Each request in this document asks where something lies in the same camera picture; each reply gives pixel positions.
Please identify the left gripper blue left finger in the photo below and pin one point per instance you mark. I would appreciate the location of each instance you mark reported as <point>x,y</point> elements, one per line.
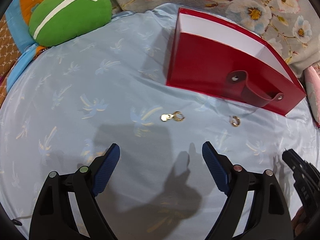
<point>103,167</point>

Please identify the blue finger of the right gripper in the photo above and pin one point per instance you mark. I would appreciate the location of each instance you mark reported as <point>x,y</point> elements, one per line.
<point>291,158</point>

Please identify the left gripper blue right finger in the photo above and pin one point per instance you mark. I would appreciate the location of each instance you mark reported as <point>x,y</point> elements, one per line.
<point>218,165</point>

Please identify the right hand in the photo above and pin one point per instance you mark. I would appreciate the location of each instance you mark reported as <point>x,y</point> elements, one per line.
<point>301,229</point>

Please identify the gold hoop earring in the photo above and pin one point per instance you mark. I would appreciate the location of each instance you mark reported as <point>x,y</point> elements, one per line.
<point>235,121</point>

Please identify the light blue bed sheet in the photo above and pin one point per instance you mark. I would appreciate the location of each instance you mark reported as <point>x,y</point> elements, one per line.
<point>108,86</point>

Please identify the pink white pillow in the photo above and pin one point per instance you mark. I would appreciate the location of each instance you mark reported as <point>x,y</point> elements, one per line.
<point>312,85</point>

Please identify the red gift box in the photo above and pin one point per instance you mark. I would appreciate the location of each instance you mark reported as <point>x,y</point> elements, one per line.
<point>216,57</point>

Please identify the colourful cartoon blanket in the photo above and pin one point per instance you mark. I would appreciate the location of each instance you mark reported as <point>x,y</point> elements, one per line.
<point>18,48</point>

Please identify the grey floral duvet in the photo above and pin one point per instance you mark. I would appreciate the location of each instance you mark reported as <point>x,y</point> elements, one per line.
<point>290,26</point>

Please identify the green round pillow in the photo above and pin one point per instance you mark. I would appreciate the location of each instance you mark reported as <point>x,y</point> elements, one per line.
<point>56,21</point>

